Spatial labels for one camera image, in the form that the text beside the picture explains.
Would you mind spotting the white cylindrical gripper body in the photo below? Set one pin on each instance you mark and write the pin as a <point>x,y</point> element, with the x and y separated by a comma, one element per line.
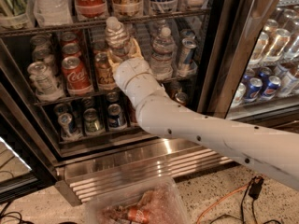
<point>130,69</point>

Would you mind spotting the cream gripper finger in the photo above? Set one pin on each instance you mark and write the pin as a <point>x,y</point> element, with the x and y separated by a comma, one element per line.
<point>135,49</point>
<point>114,61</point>

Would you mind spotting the clear water bottle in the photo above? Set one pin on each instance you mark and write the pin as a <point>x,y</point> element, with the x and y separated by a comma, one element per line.
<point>163,47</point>
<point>118,39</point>

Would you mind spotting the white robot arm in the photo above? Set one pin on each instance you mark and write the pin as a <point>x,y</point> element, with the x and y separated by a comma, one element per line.
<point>274,153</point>

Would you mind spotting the blue Pepsi can bottom shelf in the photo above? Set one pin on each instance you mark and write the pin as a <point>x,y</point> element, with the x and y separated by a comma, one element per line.
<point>116,118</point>

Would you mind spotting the copper can bottom shelf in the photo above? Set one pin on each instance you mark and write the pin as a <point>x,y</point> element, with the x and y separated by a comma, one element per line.
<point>181,98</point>

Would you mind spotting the green soda can bottom shelf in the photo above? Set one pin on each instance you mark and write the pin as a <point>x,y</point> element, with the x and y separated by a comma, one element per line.
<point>92,124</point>

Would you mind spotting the red Coca-Cola bottle top shelf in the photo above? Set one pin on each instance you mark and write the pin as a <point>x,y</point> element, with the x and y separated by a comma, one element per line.
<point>90,8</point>

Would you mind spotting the stainless steel fridge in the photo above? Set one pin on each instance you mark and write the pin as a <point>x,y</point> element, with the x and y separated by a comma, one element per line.
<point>50,30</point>

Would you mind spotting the fridge glass door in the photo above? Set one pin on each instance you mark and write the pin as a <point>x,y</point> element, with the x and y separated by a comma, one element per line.
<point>233,29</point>

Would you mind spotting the orange-brown soda can front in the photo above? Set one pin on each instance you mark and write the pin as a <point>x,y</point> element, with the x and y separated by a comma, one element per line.
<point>104,75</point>

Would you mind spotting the red Coca-Cola can front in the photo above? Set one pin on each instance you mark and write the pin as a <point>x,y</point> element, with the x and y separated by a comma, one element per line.
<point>76,76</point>

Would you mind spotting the blue white energy drink can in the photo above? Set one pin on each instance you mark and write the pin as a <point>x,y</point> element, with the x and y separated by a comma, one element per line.
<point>187,49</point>

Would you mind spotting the silver diet soda can front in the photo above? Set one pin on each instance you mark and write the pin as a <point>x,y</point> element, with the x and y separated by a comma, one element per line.
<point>47,86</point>

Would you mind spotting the blue can bottom left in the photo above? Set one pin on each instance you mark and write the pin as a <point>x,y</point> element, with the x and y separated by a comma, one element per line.
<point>70,130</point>

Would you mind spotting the blue Pepsi can behind door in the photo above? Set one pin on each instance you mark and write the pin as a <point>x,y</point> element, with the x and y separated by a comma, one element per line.
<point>253,87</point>

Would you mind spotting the clear plastic bin on floor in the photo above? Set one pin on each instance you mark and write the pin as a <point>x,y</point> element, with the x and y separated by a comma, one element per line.
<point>160,196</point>

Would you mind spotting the red can in bin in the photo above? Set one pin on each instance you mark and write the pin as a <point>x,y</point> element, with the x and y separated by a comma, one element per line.
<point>137,215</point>

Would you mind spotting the black power adapter with cable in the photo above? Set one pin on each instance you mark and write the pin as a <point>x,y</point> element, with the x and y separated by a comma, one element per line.
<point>253,190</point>

